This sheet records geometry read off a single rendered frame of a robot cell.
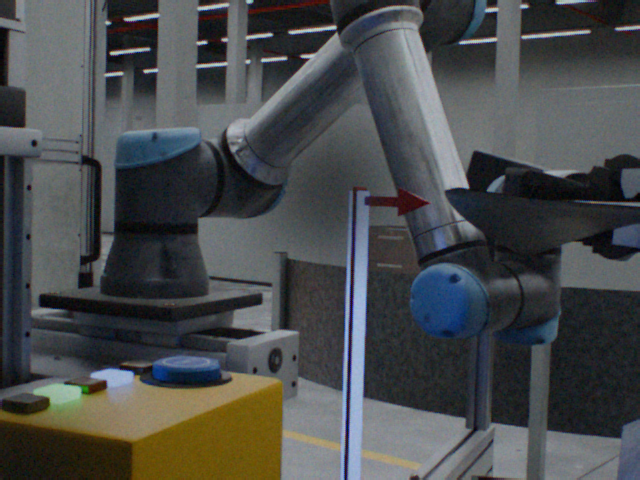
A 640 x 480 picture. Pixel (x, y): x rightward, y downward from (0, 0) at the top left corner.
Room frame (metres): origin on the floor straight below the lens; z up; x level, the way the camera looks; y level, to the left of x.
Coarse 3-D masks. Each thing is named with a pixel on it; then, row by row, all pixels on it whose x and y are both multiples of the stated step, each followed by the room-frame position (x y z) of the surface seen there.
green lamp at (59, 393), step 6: (36, 390) 0.47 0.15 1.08; (42, 390) 0.47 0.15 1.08; (48, 390) 0.46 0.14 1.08; (54, 390) 0.47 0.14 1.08; (60, 390) 0.47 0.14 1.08; (66, 390) 0.47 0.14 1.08; (72, 390) 0.47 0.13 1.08; (78, 390) 0.47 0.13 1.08; (48, 396) 0.46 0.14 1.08; (54, 396) 0.46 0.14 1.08; (60, 396) 0.46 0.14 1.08; (66, 396) 0.46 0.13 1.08; (72, 396) 0.47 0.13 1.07; (78, 396) 0.47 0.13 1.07; (54, 402) 0.46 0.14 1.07; (60, 402) 0.46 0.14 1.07
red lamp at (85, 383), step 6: (78, 378) 0.50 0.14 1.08; (84, 378) 0.50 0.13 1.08; (90, 378) 0.50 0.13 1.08; (96, 378) 0.50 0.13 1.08; (66, 384) 0.49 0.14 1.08; (72, 384) 0.49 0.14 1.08; (78, 384) 0.48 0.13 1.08; (84, 384) 0.48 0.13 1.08; (90, 384) 0.48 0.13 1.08; (96, 384) 0.49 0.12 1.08; (102, 384) 0.49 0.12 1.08; (84, 390) 0.48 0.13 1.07; (90, 390) 0.48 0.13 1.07; (96, 390) 0.49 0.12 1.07
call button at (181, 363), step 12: (168, 360) 0.54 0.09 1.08; (180, 360) 0.54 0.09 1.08; (192, 360) 0.54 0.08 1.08; (204, 360) 0.54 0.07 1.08; (216, 360) 0.54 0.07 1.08; (156, 372) 0.52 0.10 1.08; (168, 372) 0.52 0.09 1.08; (180, 372) 0.51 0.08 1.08; (192, 372) 0.52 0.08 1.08; (204, 372) 0.52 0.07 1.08; (216, 372) 0.53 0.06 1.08
